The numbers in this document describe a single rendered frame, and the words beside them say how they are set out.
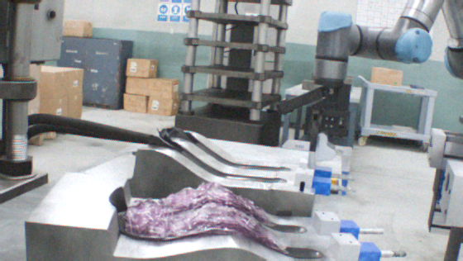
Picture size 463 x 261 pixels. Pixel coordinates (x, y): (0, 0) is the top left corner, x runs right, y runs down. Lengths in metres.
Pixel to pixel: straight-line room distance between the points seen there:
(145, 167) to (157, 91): 6.75
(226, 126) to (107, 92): 3.35
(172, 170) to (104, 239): 0.39
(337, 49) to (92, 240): 0.67
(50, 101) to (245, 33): 2.54
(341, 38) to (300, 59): 6.47
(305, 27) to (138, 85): 2.72
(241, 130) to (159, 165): 4.04
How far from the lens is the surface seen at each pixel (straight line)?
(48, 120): 1.40
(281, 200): 1.01
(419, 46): 1.06
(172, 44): 8.10
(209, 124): 5.15
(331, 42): 1.10
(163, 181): 1.05
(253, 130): 5.04
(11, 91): 1.28
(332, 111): 1.11
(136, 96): 7.93
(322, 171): 1.15
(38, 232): 0.70
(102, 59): 8.06
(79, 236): 0.69
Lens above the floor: 1.16
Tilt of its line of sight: 10 degrees down
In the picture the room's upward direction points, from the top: 5 degrees clockwise
